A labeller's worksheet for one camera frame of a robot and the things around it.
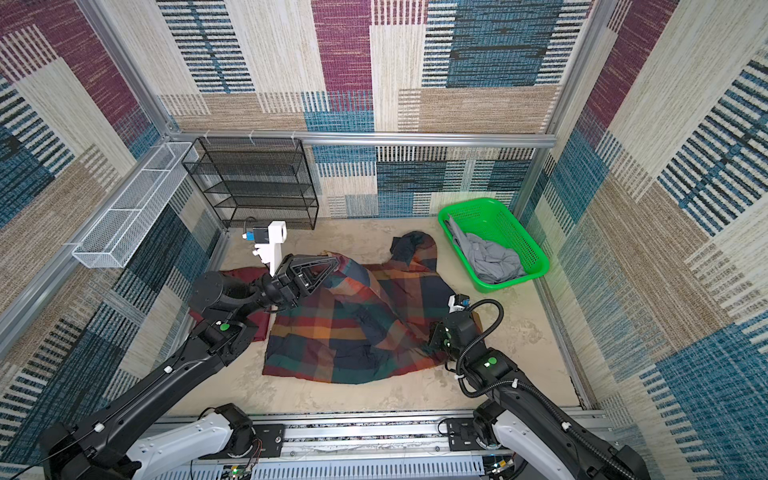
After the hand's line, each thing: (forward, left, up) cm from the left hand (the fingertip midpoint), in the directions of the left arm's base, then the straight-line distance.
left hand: (336, 263), depth 51 cm
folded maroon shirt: (-4, +15, -11) cm, 19 cm away
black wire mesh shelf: (+59, +40, -28) cm, 77 cm away
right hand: (+5, -21, -37) cm, 43 cm away
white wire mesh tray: (+16, +55, -12) cm, 59 cm away
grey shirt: (+27, -43, -37) cm, 63 cm away
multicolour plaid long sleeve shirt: (+3, -3, -29) cm, 30 cm away
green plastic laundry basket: (+51, -49, -42) cm, 82 cm away
